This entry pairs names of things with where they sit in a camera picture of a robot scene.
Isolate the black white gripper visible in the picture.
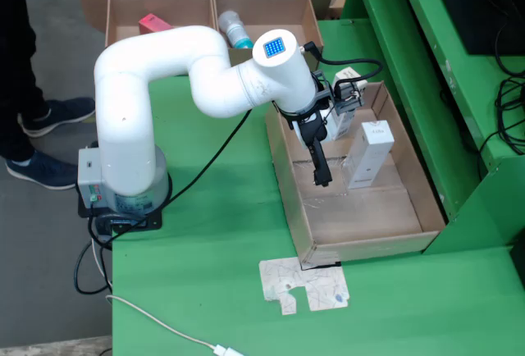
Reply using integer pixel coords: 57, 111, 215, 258
281, 99, 336, 188

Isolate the white hand cream box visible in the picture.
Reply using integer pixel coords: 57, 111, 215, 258
331, 66, 369, 142

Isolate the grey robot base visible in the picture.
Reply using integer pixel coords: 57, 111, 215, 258
76, 140, 172, 214

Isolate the shallow cardboard tray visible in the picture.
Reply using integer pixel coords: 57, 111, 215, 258
264, 80, 447, 269

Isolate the printed cardboard carton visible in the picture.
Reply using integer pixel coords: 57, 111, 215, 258
326, 0, 349, 20

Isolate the pink product box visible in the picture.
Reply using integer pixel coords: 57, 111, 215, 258
138, 12, 173, 36

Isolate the tall white carton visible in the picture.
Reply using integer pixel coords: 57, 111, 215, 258
343, 120, 395, 190

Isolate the patterned paper card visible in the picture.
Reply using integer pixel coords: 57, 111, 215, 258
258, 256, 352, 316

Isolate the green metal shelf rack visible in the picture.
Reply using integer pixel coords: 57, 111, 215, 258
340, 0, 525, 257

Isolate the white teal bottle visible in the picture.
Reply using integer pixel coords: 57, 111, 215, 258
217, 10, 255, 50

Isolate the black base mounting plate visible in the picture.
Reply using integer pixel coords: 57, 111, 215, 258
77, 198, 163, 234

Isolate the black monitor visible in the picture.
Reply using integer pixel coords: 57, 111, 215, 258
425, 0, 525, 57

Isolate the dark blue sneaker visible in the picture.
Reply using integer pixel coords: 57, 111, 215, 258
16, 97, 96, 139
4, 149, 79, 191

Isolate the person in dark trousers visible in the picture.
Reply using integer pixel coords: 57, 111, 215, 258
0, 0, 53, 162

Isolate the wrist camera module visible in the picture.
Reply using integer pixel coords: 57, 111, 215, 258
332, 79, 366, 118

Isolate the short black wrist cable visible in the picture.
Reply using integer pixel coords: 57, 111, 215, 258
301, 41, 385, 86

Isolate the long black arm cable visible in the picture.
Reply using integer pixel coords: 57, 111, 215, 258
110, 108, 253, 235

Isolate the black cable bundle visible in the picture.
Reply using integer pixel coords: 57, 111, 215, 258
477, 0, 525, 156

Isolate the white cable with plug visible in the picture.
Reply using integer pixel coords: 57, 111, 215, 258
89, 236, 247, 356

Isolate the thick black base cable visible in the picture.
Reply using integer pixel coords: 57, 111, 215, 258
73, 208, 114, 295

